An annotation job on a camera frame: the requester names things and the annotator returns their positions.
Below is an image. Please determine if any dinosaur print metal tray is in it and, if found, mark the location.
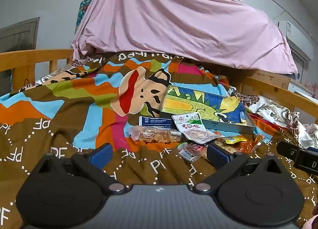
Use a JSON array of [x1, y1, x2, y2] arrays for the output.
[[159, 84, 256, 135]]

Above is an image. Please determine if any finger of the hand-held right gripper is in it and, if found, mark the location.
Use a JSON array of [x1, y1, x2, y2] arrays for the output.
[[276, 141, 300, 158]]

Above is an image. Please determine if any small green white packet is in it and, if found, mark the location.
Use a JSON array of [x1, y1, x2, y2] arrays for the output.
[[222, 136, 248, 145]]

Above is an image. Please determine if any white and green packet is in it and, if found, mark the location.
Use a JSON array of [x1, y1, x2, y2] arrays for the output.
[[172, 112, 219, 144]]

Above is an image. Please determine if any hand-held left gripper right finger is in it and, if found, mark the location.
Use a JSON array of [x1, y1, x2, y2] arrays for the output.
[[194, 143, 292, 195]]

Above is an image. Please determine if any grey door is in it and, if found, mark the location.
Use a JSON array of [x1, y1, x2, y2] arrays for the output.
[[0, 17, 41, 54]]

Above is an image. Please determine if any pink bed sheet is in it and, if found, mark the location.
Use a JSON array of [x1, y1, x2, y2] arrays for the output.
[[71, 0, 299, 74]]

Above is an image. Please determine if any colourful printed blanket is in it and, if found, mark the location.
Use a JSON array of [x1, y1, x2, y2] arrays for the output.
[[0, 51, 318, 229]]

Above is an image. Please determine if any teal floral cloth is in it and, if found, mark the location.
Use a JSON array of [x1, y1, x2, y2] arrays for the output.
[[75, 0, 94, 29]]

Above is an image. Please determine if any blue white toothpaste tube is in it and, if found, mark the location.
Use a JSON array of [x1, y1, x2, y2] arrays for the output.
[[139, 115, 178, 130]]

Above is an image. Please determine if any white air conditioner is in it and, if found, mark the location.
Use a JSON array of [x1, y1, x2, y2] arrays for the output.
[[278, 20, 311, 46]]

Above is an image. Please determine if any brown cord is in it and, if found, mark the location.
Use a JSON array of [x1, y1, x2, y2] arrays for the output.
[[21, 79, 36, 93]]

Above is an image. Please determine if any orange chicken snack packet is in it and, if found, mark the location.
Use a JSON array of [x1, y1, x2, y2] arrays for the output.
[[234, 134, 265, 154]]

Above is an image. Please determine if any large clear nut brittle packet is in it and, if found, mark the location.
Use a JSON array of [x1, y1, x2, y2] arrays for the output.
[[127, 125, 182, 144]]

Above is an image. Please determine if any small red snack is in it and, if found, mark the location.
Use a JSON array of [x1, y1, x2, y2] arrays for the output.
[[177, 142, 208, 162]]

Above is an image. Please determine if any white window frame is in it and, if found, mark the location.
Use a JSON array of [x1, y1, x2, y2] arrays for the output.
[[286, 43, 312, 75]]

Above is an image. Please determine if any wooden bed frame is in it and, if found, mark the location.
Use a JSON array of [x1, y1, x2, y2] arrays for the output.
[[0, 49, 318, 130]]

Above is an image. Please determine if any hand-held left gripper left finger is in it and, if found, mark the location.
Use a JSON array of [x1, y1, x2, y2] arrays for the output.
[[30, 143, 131, 195]]

